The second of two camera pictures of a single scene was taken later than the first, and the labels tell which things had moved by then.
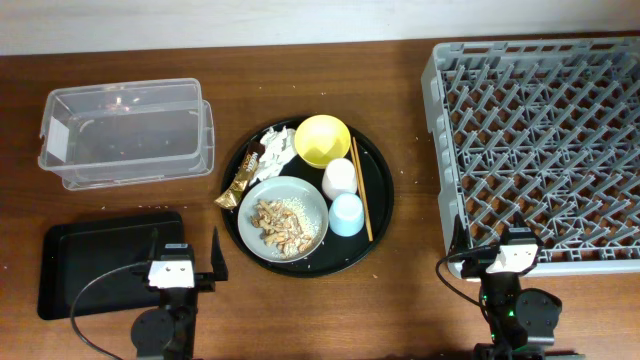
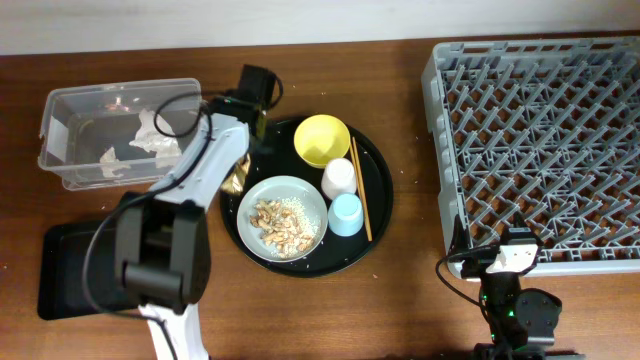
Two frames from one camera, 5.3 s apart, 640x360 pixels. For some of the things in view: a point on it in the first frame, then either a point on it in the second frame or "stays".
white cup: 339,178 stays
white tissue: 279,148 → 153,135
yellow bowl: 320,139 stays
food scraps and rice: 285,225 stays
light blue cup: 346,214 stays
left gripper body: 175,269 → 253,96
